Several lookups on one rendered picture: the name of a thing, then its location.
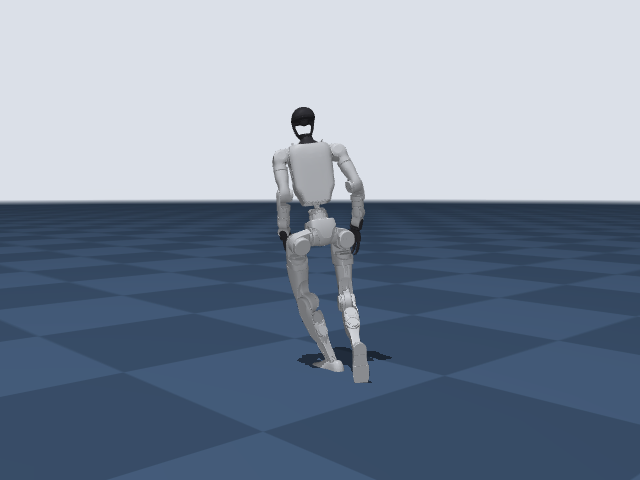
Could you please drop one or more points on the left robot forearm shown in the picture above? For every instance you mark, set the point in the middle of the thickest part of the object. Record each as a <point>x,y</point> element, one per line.
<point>283,215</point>

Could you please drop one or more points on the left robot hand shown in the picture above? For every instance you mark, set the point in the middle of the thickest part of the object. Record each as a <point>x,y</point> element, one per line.
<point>283,236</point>

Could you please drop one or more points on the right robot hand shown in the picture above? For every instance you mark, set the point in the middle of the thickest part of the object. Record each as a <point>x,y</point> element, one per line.
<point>356,232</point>

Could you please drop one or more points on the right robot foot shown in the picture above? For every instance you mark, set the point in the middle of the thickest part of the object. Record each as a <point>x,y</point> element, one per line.
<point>360,364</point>

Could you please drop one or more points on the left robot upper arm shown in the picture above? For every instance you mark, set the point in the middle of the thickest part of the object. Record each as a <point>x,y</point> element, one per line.
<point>280,159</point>

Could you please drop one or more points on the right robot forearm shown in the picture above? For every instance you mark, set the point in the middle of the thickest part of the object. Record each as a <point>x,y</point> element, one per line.
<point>358,211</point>

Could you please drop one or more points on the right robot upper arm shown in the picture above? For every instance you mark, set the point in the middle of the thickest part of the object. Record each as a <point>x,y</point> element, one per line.
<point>340,155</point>

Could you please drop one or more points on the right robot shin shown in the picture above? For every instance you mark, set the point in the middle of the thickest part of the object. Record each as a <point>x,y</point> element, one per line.
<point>351,322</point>

